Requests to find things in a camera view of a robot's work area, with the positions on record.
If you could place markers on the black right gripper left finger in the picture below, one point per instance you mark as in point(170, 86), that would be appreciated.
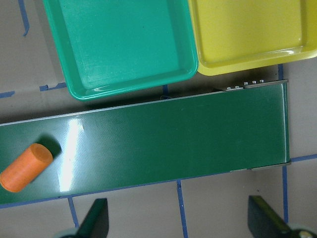
point(96, 222)

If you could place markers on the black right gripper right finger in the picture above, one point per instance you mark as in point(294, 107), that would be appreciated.
point(263, 221)

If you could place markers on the plain orange cylinder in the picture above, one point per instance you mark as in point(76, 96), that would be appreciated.
point(25, 168)

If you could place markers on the green conveyor belt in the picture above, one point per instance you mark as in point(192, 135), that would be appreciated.
point(152, 142)

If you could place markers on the green plastic tray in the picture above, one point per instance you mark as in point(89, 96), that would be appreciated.
point(112, 47)

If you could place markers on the yellow plastic tray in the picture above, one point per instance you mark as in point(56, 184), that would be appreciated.
point(236, 35)

